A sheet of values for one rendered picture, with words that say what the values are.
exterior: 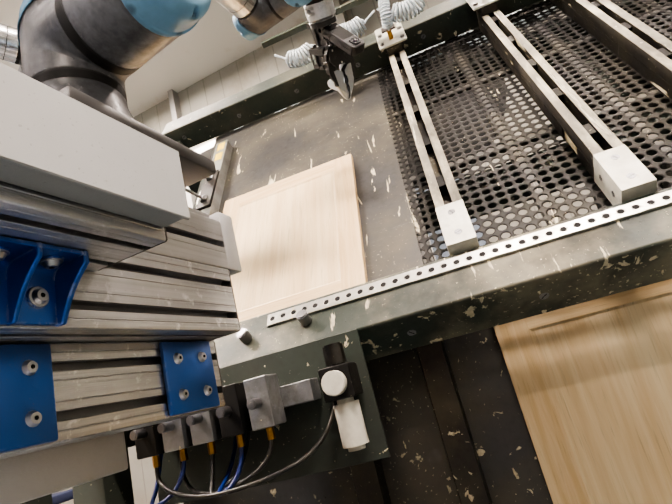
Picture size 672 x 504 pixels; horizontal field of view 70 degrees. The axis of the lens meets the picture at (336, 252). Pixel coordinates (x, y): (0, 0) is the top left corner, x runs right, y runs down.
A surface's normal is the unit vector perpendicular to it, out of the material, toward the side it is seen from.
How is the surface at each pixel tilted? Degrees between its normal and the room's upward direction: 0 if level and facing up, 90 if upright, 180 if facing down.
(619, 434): 90
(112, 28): 154
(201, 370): 90
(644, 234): 57
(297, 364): 90
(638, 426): 90
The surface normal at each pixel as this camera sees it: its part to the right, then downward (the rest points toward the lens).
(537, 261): -0.39, -0.67
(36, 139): 0.89, -0.32
